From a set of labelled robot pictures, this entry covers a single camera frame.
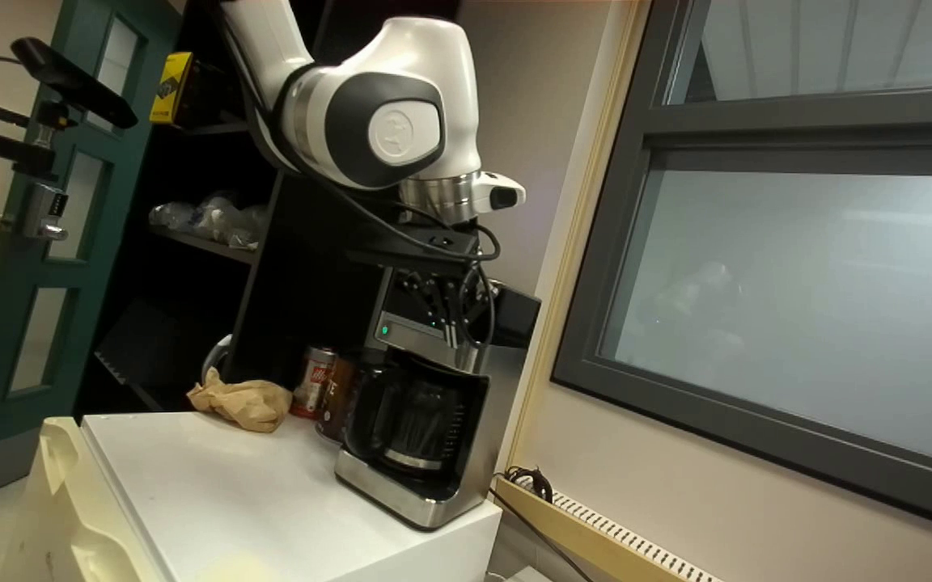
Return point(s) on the dark grey window frame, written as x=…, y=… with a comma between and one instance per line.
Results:
x=809, y=300

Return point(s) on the yellow box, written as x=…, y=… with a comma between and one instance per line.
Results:
x=175, y=84

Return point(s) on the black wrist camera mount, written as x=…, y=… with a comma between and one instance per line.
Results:
x=420, y=242

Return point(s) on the green door with glass panes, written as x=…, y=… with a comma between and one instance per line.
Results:
x=23, y=269

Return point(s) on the black shelf unit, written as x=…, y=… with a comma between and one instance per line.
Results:
x=208, y=259

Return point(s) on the black steel coffee maker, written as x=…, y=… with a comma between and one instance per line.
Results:
x=433, y=454

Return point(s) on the brown jar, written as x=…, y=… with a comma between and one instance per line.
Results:
x=318, y=381

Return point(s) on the black binder clip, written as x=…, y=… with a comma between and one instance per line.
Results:
x=530, y=479

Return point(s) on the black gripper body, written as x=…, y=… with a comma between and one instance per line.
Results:
x=433, y=293

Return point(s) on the black camera on mount arm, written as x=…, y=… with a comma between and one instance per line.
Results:
x=45, y=99

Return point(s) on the clear plastic bag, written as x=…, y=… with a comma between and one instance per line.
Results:
x=211, y=218

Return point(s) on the glass coffee carafe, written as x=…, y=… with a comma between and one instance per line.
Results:
x=415, y=421

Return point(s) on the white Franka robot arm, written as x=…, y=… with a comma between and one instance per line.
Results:
x=379, y=107

